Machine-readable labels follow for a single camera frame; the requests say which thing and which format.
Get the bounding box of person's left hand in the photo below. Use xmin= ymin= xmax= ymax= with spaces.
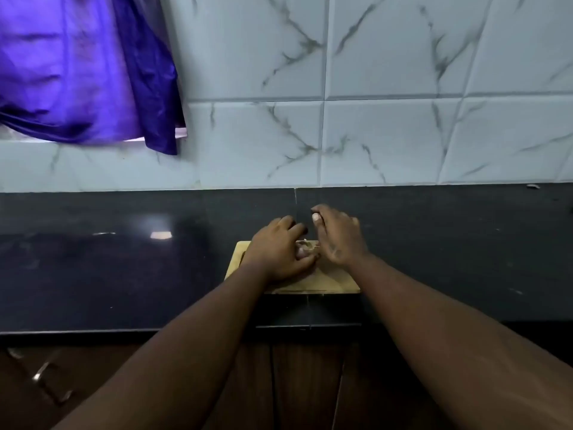
xmin=240 ymin=215 xmax=319 ymax=282

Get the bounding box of person's right hand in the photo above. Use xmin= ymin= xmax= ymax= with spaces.
xmin=311 ymin=204 xmax=370 ymax=269

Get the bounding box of small pink onion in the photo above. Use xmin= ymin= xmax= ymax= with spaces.
xmin=295 ymin=239 xmax=319 ymax=260

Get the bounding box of person's right forearm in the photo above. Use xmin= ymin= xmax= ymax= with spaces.
xmin=347 ymin=253 xmax=573 ymax=430

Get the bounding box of person's left forearm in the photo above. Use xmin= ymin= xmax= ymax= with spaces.
xmin=51 ymin=259 xmax=274 ymax=430

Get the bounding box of wooden cutting board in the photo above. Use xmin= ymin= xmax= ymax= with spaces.
xmin=223 ymin=240 xmax=361 ymax=295

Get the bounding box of dark wooden cabinet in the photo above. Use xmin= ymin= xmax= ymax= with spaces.
xmin=0 ymin=324 xmax=573 ymax=430

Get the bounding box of purple satin curtain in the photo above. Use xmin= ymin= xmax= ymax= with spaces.
xmin=0 ymin=0 xmax=187 ymax=156

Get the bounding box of metal cabinet handle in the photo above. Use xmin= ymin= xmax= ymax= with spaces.
xmin=6 ymin=347 xmax=75 ymax=406

